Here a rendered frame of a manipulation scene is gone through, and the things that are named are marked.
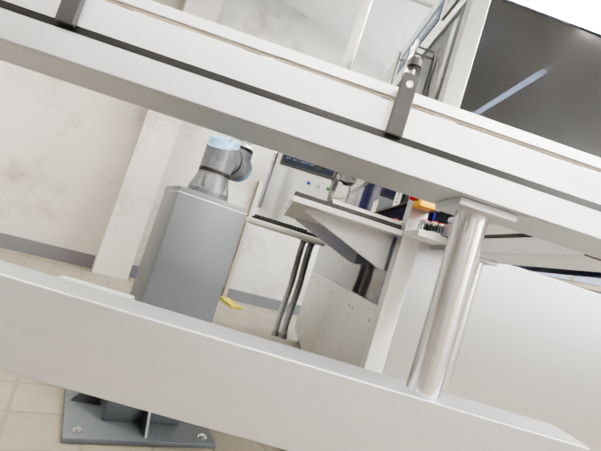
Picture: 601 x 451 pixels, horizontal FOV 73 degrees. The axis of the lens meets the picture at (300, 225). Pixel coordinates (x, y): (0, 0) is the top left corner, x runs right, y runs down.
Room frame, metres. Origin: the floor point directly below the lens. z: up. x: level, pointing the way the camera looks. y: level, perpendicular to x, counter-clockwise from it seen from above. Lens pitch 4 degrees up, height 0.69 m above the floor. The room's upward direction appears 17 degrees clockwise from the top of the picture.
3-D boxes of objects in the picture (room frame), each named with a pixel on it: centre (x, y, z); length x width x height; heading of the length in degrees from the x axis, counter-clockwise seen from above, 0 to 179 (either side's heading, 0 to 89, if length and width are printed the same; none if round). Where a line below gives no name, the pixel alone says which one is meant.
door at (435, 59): (1.67, -0.34, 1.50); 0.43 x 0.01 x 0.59; 4
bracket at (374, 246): (1.50, -0.17, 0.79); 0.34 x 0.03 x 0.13; 94
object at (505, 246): (1.07, -0.54, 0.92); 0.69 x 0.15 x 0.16; 4
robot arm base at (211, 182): (1.48, 0.36, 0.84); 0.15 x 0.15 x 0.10
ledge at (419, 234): (1.33, -0.42, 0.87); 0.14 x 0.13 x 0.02; 94
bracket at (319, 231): (2.00, -0.14, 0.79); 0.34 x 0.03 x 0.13; 94
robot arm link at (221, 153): (1.48, 0.36, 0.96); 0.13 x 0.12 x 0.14; 166
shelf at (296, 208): (1.75, -0.16, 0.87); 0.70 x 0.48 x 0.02; 4
